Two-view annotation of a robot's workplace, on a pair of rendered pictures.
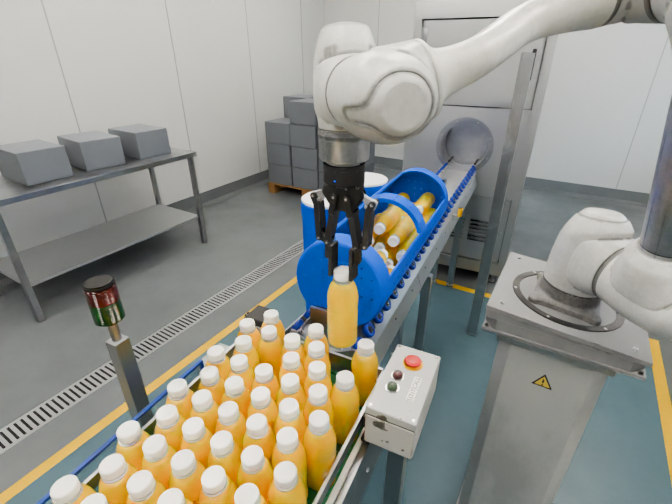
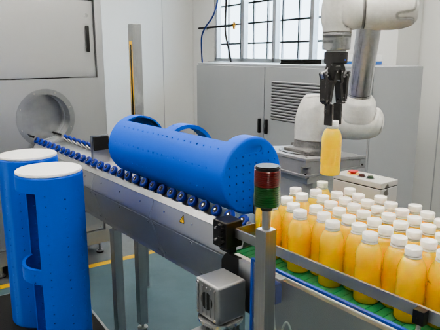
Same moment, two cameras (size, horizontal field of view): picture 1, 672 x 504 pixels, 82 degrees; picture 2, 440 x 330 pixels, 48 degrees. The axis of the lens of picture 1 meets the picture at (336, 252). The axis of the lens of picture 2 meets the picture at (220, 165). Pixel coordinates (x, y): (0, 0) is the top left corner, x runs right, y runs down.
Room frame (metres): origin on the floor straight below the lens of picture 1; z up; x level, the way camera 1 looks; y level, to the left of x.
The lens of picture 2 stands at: (0.32, 1.61, 1.52)
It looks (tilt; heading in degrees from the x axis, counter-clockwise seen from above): 13 degrees down; 296
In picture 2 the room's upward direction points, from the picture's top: straight up
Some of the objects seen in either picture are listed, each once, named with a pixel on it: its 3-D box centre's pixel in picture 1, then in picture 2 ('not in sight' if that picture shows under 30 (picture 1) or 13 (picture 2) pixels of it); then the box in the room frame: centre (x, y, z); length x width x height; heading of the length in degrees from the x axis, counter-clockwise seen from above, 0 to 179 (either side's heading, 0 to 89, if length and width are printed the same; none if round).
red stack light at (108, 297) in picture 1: (101, 292); (267, 177); (0.72, 0.52, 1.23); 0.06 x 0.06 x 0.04
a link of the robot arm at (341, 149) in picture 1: (344, 145); (336, 42); (0.69, -0.01, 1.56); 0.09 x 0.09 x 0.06
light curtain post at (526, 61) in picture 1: (495, 216); (139, 163); (2.10, -0.93, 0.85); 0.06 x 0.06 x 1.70; 64
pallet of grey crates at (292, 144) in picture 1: (321, 147); not in sight; (5.11, 0.19, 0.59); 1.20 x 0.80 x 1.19; 59
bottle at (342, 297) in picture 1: (342, 309); (330, 150); (0.69, -0.01, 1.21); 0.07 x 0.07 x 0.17
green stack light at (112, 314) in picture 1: (107, 309); (266, 195); (0.72, 0.52, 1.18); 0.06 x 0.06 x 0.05
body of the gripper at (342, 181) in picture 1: (343, 186); (335, 65); (0.69, -0.01, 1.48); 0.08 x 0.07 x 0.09; 64
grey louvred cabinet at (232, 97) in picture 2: not in sight; (285, 150); (1.61, -2.39, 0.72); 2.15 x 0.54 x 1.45; 149
